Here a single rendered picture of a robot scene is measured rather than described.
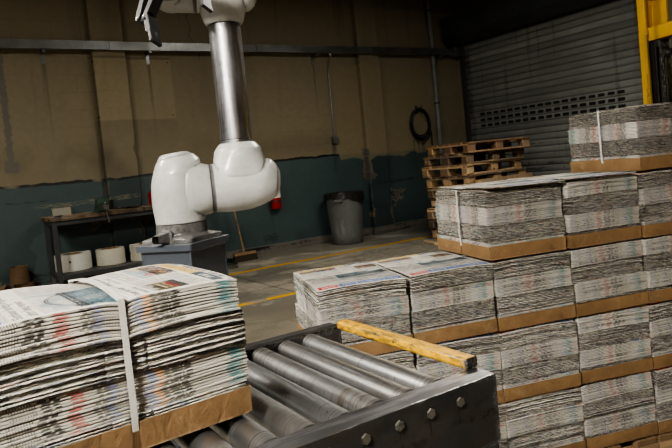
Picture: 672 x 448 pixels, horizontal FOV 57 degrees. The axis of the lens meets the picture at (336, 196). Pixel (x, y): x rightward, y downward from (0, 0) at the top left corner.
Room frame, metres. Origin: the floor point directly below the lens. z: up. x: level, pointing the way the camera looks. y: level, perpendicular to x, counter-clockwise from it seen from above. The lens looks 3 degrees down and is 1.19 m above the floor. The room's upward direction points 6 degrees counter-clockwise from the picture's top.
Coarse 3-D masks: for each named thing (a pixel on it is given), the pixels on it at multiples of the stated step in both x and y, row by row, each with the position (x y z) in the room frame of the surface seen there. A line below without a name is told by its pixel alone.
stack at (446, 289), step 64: (448, 256) 2.17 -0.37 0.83; (576, 256) 2.05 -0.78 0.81; (640, 256) 2.11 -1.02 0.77; (320, 320) 1.81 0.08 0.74; (384, 320) 1.86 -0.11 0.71; (448, 320) 1.92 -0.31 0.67; (576, 320) 2.05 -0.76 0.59; (640, 320) 2.11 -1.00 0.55; (512, 384) 1.97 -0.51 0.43; (640, 384) 2.10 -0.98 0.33
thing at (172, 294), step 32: (128, 288) 0.96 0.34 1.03; (160, 288) 0.94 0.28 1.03; (192, 288) 0.94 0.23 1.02; (224, 288) 0.97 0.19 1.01; (160, 320) 0.91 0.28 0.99; (192, 320) 0.94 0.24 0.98; (224, 320) 0.97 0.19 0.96; (160, 352) 0.91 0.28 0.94; (192, 352) 0.93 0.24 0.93; (224, 352) 0.97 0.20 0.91; (160, 384) 0.91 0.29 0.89; (192, 384) 0.94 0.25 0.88; (224, 384) 0.97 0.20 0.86
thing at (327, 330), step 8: (312, 328) 1.49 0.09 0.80; (320, 328) 1.48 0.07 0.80; (328, 328) 1.48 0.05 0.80; (336, 328) 1.49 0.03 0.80; (280, 336) 1.45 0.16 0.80; (288, 336) 1.44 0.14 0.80; (296, 336) 1.43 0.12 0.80; (304, 336) 1.44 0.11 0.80; (320, 336) 1.46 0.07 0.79; (328, 336) 1.47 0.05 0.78; (336, 336) 1.49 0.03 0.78; (248, 344) 1.41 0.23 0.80; (256, 344) 1.40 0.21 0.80; (264, 344) 1.39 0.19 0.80; (272, 344) 1.39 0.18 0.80; (248, 352) 1.36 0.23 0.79
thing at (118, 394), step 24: (72, 288) 1.03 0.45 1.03; (96, 288) 1.00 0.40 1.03; (120, 288) 0.97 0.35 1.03; (120, 336) 0.88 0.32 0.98; (144, 336) 0.90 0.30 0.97; (120, 360) 0.87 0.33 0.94; (144, 360) 0.89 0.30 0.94; (120, 384) 0.88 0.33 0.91; (144, 384) 0.90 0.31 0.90; (120, 408) 0.88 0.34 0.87; (144, 408) 0.89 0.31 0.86
